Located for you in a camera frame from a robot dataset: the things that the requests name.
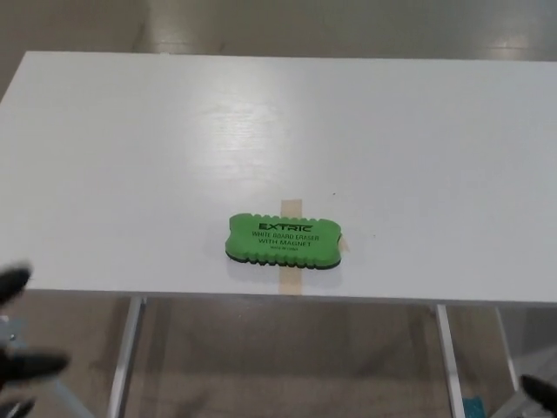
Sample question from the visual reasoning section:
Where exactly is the grey metal stand bar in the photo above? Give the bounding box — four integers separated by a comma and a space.
0, 316, 95, 418
491, 361, 557, 418

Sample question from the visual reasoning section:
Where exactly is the teal floor object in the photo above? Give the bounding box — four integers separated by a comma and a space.
463, 395, 484, 418

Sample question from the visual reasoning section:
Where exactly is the beige masking tape strip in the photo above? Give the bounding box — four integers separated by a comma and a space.
278, 199, 305, 295

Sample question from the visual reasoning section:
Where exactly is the white table leg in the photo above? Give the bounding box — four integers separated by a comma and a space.
435, 303, 466, 418
106, 295, 148, 418
493, 307, 521, 388

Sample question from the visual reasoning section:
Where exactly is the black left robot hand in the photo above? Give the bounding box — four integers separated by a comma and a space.
0, 260, 70, 418

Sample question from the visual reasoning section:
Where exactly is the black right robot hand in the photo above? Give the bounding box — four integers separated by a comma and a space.
520, 374, 557, 413

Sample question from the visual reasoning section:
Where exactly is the green whiteboard eraser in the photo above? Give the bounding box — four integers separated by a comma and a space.
224, 212, 344, 272

